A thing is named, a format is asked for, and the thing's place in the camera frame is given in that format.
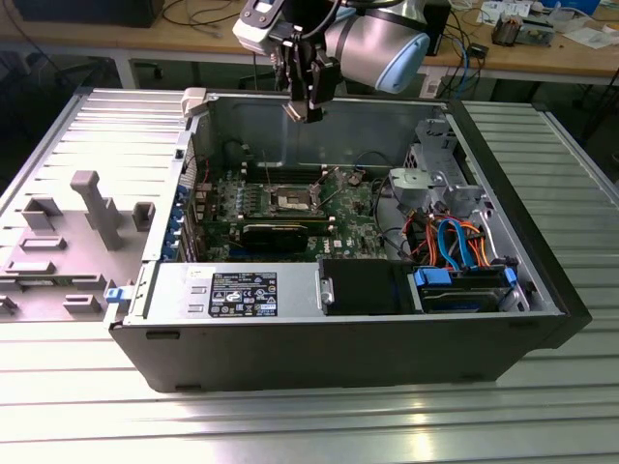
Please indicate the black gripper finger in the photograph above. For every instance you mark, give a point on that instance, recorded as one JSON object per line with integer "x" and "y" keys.
{"x": 297, "y": 72}
{"x": 324, "y": 79}

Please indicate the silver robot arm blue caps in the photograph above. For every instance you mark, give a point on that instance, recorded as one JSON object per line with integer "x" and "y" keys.
{"x": 367, "y": 43}

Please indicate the blue box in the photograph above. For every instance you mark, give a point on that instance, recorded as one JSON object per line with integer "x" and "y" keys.
{"x": 580, "y": 5}

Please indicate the silver metal drive cage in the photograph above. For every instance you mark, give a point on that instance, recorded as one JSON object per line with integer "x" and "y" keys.
{"x": 411, "y": 183}

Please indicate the plain white paper sheet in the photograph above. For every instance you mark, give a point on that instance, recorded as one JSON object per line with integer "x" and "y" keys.
{"x": 590, "y": 37}

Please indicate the tall black box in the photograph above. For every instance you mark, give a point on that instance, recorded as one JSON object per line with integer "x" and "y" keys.
{"x": 440, "y": 29}

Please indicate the CPU cooler heat sink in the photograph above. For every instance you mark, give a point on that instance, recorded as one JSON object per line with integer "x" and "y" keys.
{"x": 505, "y": 31}

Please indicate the white label sheet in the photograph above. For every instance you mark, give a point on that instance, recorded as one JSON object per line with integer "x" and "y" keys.
{"x": 433, "y": 86}

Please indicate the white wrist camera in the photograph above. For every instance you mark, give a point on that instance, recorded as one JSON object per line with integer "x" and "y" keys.
{"x": 254, "y": 29}

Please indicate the silver power supply with label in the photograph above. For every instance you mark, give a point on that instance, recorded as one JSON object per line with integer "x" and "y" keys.
{"x": 179, "y": 290}

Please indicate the black computer tower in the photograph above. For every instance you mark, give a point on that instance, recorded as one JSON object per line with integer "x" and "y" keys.
{"x": 87, "y": 12}

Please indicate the blue plastic latch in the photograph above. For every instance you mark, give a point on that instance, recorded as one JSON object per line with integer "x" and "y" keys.
{"x": 113, "y": 296}

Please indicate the wooden workbench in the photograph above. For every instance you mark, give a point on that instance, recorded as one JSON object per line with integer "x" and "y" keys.
{"x": 145, "y": 38}

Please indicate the hard disk drive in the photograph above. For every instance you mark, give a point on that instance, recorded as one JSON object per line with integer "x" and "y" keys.
{"x": 459, "y": 299}

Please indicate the grey parts rack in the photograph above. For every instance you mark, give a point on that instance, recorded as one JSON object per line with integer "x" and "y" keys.
{"x": 72, "y": 270}

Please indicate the black open PC case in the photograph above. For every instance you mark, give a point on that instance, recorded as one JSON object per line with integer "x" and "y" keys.
{"x": 338, "y": 357}

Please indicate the black graphics card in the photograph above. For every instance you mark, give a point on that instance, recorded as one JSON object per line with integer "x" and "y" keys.
{"x": 275, "y": 239}

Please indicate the CPU socket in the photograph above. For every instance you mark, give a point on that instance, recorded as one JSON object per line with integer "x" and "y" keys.
{"x": 285, "y": 199}

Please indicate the blue slot retention clip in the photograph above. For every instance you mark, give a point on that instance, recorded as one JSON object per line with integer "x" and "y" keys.
{"x": 169, "y": 252}
{"x": 182, "y": 193}
{"x": 172, "y": 237}
{"x": 177, "y": 216}

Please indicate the printed white paper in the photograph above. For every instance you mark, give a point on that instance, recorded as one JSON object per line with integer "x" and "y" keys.
{"x": 493, "y": 12}

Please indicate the green motherboard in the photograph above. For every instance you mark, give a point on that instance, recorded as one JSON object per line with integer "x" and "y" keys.
{"x": 353, "y": 222}

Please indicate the small black adapter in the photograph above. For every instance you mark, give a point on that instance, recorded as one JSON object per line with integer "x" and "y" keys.
{"x": 479, "y": 50}

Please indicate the beige case latch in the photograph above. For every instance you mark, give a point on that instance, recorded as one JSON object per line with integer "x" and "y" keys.
{"x": 193, "y": 99}

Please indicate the blue disk carrier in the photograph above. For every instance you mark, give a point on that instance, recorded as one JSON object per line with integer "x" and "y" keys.
{"x": 433, "y": 279}

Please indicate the black RAM slot row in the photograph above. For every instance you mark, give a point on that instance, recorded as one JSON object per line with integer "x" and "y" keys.
{"x": 256, "y": 176}

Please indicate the grey electronic module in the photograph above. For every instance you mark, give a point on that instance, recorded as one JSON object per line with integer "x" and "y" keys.
{"x": 537, "y": 31}

